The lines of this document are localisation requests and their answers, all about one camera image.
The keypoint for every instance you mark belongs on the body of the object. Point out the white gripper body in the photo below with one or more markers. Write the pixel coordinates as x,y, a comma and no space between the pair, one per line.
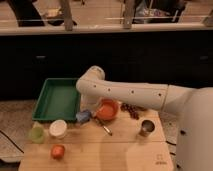
89,102

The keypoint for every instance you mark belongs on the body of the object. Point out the blue sponge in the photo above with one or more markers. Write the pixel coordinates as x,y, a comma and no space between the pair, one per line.
83,116

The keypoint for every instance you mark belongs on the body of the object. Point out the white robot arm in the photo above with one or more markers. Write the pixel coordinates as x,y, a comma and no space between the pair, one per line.
193,106

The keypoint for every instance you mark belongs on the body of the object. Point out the green plastic tray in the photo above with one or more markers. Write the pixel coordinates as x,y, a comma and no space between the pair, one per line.
58,99

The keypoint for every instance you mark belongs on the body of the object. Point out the small knife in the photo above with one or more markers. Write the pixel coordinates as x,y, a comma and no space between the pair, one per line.
104,127

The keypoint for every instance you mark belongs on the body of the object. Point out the orange bowl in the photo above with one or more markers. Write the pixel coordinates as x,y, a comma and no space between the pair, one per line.
107,110

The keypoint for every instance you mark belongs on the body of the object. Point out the white cup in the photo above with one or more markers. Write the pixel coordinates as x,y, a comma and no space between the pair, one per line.
58,129

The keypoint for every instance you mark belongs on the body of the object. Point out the purple grapes bunch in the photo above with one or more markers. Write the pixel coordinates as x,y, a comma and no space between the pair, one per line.
132,110

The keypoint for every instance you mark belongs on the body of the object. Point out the orange fruit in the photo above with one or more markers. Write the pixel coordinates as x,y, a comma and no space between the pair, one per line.
57,151

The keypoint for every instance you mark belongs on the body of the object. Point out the light green cup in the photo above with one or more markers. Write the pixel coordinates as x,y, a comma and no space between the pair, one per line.
36,134

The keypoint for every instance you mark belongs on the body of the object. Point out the metal cup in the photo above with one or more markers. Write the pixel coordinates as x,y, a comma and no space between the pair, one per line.
147,127

